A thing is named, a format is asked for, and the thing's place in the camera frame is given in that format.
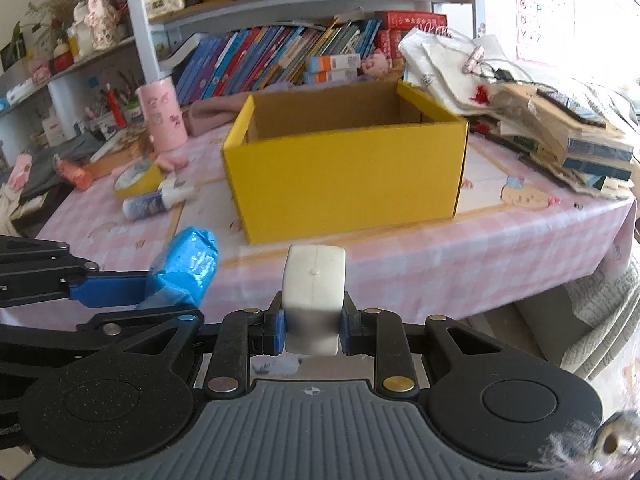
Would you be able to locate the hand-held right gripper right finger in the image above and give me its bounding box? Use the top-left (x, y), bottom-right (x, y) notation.
top-left (339, 292), bottom-right (541, 401)

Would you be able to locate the yellow tape roll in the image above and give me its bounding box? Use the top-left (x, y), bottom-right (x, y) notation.
top-left (114, 160), bottom-right (163, 201)

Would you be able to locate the blue plastic bag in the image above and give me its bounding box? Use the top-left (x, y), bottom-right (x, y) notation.
top-left (135, 226), bottom-right (221, 311)

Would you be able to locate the pile of white tote bags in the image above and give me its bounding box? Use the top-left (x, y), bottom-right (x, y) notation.
top-left (400, 27), bottom-right (531, 116)

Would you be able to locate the cream canvas tote bag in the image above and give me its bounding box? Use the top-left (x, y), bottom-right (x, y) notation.
top-left (0, 185), bottom-right (51, 236)

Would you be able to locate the dusty pink garment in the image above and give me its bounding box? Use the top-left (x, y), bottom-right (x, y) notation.
top-left (182, 92), bottom-right (251, 136)

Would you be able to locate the white and purple tube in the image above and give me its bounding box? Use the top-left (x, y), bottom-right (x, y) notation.
top-left (122, 177), bottom-right (197, 221)

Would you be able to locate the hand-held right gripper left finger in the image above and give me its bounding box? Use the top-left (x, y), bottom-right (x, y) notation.
top-left (90, 290), bottom-right (287, 401)

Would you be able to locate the floral rabbit doll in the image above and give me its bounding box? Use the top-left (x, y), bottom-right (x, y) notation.
top-left (74, 0), bottom-right (128, 51)

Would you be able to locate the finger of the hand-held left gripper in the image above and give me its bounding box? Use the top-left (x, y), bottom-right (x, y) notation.
top-left (0, 310), bottom-right (181, 378)
top-left (0, 236), bottom-right (151, 311)

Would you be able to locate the grey garment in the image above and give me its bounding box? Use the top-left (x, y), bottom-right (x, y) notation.
top-left (20, 135), bottom-right (101, 196)

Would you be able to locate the yellow cardboard box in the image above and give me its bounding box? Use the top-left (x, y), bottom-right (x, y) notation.
top-left (222, 79), bottom-right (470, 246)

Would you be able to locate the stack of worn books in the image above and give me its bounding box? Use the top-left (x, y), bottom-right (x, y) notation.
top-left (470, 82), bottom-right (636, 201)

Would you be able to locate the pink spray bottle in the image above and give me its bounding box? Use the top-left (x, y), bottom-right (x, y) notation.
top-left (54, 157), bottom-right (93, 191)

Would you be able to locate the pen holder with pens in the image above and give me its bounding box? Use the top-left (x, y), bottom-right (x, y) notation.
top-left (85, 72), bottom-right (146, 133)

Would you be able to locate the red round jar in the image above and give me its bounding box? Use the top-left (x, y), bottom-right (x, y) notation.
top-left (52, 40), bottom-right (76, 73)

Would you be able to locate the pink glove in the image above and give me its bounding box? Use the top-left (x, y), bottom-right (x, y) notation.
top-left (10, 152), bottom-right (33, 191)

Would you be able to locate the pink pig plush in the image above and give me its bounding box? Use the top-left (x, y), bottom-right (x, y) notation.
top-left (361, 50), bottom-right (392, 78)

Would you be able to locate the pink tumbler with stickers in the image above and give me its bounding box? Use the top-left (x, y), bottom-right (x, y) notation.
top-left (136, 77), bottom-right (189, 153)

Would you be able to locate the row of colourful books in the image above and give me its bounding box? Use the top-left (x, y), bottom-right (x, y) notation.
top-left (172, 20), bottom-right (383, 106)

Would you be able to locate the alphabet wall poster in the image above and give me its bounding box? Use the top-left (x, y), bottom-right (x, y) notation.
top-left (514, 0), bottom-right (576, 66)

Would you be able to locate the white bookshelf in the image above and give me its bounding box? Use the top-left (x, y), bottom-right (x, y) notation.
top-left (0, 0), bottom-right (488, 136)

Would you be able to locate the white rounded plastic block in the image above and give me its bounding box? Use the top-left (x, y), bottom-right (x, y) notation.
top-left (282, 245), bottom-right (347, 356)

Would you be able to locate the red thick dictionary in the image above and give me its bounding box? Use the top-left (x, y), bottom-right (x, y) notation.
top-left (375, 10), bottom-right (448, 68)

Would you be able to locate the small pink soft object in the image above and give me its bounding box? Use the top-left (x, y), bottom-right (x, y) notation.
top-left (156, 152), bottom-right (190, 171)

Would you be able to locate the thick white-paged book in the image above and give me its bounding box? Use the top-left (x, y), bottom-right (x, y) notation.
top-left (160, 32), bottom-right (208, 68)

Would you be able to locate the pink checkered tablecloth desktop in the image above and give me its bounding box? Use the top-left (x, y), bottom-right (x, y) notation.
top-left (0, 120), bottom-right (638, 351)

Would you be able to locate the orange and white carton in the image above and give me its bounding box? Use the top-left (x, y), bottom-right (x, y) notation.
top-left (306, 54), bottom-right (362, 73)
top-left (304, 69), bottom-right (358, 86)

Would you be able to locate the grey knitted fabric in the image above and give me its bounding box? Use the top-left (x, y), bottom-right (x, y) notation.
top-left (560, 260), bottom-right (640, 381)

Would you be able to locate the wooden chessboard box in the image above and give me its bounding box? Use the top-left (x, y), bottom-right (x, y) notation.
top-left (90, 125), bottom-right (151, 176)

